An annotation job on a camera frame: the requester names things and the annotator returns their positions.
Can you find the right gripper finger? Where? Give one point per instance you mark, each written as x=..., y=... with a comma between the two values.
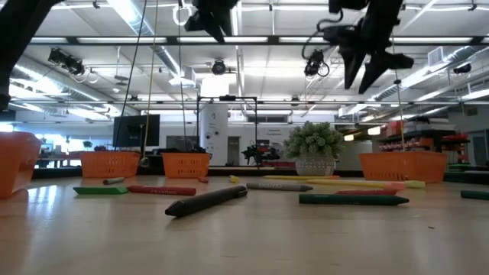
x=351, y=65
x=382, y=65

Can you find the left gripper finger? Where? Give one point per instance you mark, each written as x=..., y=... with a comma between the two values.
x=196, y=23
x=222, y=26

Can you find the pale yellow pencil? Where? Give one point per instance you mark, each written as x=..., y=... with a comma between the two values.
x=415, y=184

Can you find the grey crayon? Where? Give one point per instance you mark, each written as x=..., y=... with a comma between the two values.
x=279, y=187

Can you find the pinkish red crayon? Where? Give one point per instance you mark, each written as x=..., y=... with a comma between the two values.
x=203, y=179

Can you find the black crayon front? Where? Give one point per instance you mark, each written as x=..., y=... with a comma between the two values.
x=206, y=201

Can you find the blue-grey crayon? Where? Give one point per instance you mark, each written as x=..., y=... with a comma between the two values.
x=113, y=181

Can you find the green eraser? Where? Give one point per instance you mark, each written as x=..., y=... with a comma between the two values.
x=101, y=190

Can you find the black background robot arm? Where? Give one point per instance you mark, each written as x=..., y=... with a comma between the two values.
x=260, y=153

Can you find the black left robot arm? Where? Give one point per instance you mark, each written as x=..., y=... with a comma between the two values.
x=17, y=34

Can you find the black beam with light strips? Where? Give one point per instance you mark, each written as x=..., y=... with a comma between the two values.
x=273, y=39

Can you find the shelf with red boxes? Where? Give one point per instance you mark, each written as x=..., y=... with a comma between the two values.
x=416, y=145

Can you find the green plant in white pot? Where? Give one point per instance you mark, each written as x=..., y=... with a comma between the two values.
x=314, y=149

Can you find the white cylindrical column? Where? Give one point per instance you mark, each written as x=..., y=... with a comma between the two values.
x=214, y=130

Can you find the orange plastic mesh bin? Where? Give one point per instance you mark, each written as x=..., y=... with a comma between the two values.
x=186, y=165
x=403, y=167
x=17, y=164
x=109, y=165

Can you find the black monitor screen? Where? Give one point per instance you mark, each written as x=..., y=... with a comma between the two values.
x=133, y=131

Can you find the dark teal crayon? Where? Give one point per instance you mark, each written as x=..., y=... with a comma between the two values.
x=353, y=199

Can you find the dark pen on table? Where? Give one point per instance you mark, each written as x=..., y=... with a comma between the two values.
x=475, y=195

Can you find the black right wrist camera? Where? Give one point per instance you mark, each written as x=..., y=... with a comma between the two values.
x=338, y=35

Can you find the black metal table frame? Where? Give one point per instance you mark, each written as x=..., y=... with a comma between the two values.
x=248, y=172

